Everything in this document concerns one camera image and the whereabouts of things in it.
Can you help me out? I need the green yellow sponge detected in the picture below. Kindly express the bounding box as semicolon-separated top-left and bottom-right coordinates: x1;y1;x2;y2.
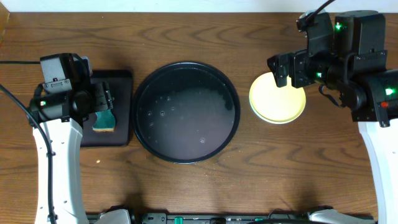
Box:
92;109;116;133

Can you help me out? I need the yellow plate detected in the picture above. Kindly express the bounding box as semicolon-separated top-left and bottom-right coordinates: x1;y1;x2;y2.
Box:
249;72;306;124

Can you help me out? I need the mint plate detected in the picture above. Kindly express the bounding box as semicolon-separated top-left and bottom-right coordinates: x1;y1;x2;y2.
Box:
249;94;306;124

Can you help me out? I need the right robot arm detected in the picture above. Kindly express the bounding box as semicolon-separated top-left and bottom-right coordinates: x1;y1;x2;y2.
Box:
267;10;397;223

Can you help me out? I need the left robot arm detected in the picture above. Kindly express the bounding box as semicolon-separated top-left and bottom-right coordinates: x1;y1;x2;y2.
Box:
29;82;112;224

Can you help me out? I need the dark rectangular tray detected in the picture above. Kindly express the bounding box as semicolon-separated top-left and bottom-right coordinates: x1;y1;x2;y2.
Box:
81;70;133;147

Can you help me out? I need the round black tray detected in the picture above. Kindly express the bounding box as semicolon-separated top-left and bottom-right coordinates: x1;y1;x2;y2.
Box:
132;62;241;164

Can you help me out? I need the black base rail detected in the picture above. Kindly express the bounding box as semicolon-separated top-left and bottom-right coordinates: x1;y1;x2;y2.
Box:
86;208;375;224

